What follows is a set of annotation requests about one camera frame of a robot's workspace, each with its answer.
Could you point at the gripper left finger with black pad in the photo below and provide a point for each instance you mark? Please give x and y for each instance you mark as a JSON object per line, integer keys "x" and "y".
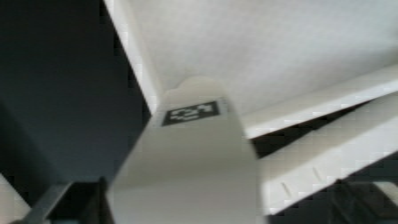
{"x": 71, "y": 204}

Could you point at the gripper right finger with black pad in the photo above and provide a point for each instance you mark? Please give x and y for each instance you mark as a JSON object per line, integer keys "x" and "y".
{"x": 361, "y": 205}

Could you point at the white desk leg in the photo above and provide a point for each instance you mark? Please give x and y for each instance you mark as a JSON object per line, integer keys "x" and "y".
{"x": 187, "y": 180}

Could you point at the white desk tabletop tray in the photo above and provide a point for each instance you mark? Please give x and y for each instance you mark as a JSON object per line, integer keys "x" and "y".
{"x": 299, "y": 53}

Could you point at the white U-shaped fence frame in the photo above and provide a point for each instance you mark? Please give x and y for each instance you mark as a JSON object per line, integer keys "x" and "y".
{"x": 306, "y": 167}

